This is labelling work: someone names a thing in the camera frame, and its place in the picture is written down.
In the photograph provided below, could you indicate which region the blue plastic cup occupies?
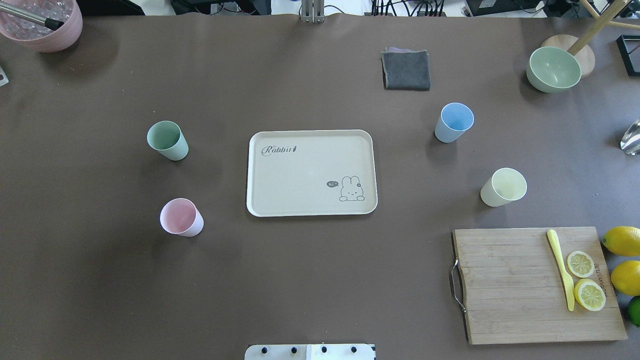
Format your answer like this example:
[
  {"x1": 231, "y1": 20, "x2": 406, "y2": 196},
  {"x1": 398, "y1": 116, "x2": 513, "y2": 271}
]
[{"x1": 434, "y1": 102, "x2": 474, "y2": 143}]

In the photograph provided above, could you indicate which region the green plastic cup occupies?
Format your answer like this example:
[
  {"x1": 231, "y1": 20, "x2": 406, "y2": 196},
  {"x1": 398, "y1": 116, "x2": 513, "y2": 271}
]
[{"x1": 146, "y1": 120, "x2": 189, "y2": 161}]

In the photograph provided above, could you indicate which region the cream yellow plastic cup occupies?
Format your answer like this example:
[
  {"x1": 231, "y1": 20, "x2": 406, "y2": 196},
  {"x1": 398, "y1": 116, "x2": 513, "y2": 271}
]
[{"x1": 480, "y1": 167, "x2": 528, "y2": 207}]

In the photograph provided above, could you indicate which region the cream rabbit tray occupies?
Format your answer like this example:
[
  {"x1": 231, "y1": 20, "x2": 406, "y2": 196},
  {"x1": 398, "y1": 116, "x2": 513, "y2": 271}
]
[{"x1": 246, "y1": 129, "x2": 378, "y2": 217}]

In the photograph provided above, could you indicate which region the grey folded cloth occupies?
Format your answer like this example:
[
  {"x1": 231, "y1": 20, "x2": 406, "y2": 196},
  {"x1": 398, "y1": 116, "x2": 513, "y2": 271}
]
[{"x1": 381, "y1": 47, "x2": 431, "y2": 91}]

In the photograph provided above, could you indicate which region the pink plastic cup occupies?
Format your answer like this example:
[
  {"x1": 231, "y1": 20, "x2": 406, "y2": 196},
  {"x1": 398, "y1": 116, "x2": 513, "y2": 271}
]
[{"x1": 159, "y1": 198, "x2": 204, "y2": 237}]

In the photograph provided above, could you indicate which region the wooden cutting board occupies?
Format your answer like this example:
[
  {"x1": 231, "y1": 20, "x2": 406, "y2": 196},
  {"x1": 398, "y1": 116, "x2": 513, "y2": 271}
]
[{"x1": 453, "y1": 227, "x2": 627, "y2": 346}]

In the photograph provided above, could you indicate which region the yellow plastic knife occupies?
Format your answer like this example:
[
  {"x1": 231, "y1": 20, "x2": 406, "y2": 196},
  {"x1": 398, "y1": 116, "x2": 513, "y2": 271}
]
[{"x1": 546, "y1": 228, "x2": 576, "y2": 312}]

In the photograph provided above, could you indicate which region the green bowl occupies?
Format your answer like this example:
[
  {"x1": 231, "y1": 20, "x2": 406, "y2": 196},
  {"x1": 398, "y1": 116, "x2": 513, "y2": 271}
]
[{"x1": 526, "y1": 47, "x2": 582, "y2": 93}]

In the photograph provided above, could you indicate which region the upper lemon half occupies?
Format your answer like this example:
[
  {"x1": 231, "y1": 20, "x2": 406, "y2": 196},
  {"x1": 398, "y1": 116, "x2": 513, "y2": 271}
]
[{"x1": 566, "y1": 250, "x2": 595, "y2": 279}]

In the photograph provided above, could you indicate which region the lemon half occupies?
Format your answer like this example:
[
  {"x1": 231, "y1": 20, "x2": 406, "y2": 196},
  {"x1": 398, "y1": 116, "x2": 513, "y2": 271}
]
[
  {"x1": 573, "y1": 278, "x2": 606, "y2": 312},
  {"x1": 566, "y1": 250, "x2": 595, "y2": 279}
]

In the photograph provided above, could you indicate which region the wooden cup stand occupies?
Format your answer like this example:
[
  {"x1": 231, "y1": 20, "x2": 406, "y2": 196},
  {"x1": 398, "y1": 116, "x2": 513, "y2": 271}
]
[{"x1": 541, "y1": 0, "x2": 640, "y2": 79}]

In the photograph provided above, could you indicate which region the lower lemon half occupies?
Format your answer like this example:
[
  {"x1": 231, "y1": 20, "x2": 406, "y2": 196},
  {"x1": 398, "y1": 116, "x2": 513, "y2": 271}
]
[{"x1": 573, "y1": 278, "x2": 606, "y2": 312}]

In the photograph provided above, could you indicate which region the whole lemon near board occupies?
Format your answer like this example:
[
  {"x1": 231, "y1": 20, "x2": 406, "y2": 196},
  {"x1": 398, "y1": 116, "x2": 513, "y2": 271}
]
[{"x1": 601, "y1": 226, "x2": 640, "y2": 256}]

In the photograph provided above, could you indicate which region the clear glass cup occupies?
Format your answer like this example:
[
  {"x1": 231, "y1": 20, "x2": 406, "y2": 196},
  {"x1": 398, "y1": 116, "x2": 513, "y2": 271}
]
[{"x1": 619, "y1": 118, "x2": 640, "y2": 155}]

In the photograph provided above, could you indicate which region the pink bowl with ice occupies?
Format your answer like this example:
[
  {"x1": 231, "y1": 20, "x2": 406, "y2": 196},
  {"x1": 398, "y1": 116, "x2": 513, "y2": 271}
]
[{"x1": 0, "y1": 0, "x2": 83, "y2": 53}]

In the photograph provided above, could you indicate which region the green lime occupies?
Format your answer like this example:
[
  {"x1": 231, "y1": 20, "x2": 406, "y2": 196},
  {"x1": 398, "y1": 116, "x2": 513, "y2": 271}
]
[{"x1": 627, "y1": 296, "x2": 640, "y2": 328}]

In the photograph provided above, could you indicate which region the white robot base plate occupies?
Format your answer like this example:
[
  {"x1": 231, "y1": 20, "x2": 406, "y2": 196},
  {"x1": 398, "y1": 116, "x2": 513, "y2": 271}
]
[{"x1": 244, "y1": 343, "x2": 377, "y2": 360}]

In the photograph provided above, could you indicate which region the metal ice scoop handle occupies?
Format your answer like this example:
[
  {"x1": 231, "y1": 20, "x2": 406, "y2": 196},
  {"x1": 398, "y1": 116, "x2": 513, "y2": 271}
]
[{"x1": 0, "y1": 1, "x2": 65, "y2": 31}]

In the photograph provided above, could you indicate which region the black picture frame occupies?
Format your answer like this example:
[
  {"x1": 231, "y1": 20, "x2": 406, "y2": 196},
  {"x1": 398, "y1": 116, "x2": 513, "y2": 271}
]
[{"x1": 615, "y1": 34, "x2": 640, "y2": 76}]

